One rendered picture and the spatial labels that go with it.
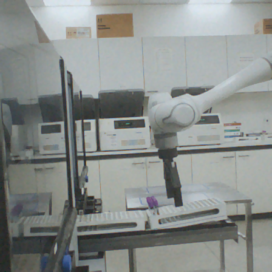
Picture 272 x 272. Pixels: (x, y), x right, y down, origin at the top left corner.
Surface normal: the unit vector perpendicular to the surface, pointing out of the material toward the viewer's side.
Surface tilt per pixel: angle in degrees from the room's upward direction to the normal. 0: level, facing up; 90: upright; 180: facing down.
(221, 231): 90
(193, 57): 90
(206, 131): 90
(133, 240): 90
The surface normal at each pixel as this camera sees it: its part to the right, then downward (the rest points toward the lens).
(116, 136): 0.11, 0.04
